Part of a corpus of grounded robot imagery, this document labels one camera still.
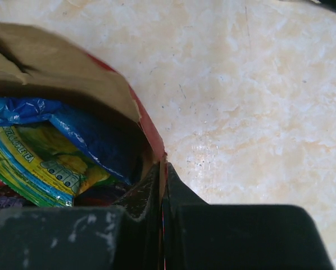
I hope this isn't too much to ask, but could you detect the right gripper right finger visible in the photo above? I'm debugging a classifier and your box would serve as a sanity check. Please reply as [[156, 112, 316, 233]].
[[162, 164, 333, 269]]

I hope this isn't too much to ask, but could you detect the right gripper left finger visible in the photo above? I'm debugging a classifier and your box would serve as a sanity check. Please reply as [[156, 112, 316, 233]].
[[0, 165, 161, 269]]

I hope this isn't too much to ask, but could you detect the red brown paper bag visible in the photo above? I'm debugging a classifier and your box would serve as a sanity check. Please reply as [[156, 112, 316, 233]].
[[0, 22, 167, 254]]

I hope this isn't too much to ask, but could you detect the blue snack bag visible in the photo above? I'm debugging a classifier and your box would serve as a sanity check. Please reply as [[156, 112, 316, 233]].
[[0, 97, 143, 185]]

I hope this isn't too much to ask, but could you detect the green yellow snack packet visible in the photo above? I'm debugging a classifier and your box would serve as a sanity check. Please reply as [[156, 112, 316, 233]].
[[0, 123, 115, 207]]

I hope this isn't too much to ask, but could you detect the purple snack packet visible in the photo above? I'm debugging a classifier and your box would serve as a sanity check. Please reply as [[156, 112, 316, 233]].
[[0, 186, 32, 209]]

